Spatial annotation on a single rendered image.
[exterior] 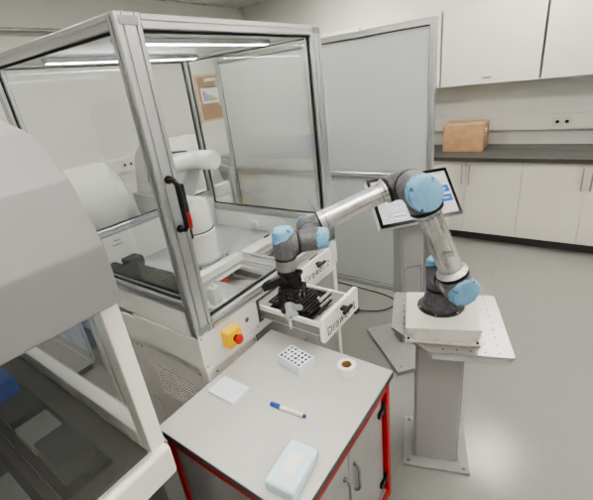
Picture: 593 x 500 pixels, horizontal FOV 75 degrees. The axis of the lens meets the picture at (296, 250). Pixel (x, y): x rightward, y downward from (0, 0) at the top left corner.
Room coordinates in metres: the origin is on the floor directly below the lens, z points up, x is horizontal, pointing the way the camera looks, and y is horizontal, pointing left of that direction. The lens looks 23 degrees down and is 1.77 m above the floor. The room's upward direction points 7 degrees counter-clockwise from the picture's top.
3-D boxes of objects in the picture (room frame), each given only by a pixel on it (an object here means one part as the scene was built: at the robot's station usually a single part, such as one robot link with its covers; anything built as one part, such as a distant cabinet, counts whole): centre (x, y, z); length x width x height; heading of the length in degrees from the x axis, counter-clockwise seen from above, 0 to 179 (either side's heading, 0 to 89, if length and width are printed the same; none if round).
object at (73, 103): (1.49, 0.76, 1.52); 0.87 x 0.01 x 0.86; 52
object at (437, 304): (1.38, -0.58, 0.88); 0.15 x 0.15 x 0.10
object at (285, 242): (1.20, 0.04, 1.28); 0.09 x 0.08 x 0.11; 95
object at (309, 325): (1.48, 0.02, 0.86); 0.40 x 0.26 x 0.06; 52
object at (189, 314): (1.88, 0.46, 1.47); 1.02 x 0.95 x 1.05; 142
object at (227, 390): (1.10, 0.31, 0.77); 0.13 x 0.09 x 0.02; 52
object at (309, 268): (1.80, -0.09, 0.87); 0.29 x 0.02 x 0.11; 142
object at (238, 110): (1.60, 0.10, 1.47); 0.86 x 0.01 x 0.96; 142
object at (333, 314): (1.35, -0.15, 0.87); 0.29 x 0.02 x 0.11; 142
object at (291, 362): (1.21, 0.05, 0.78); 0.12 x 0.08 x 0.04; 42
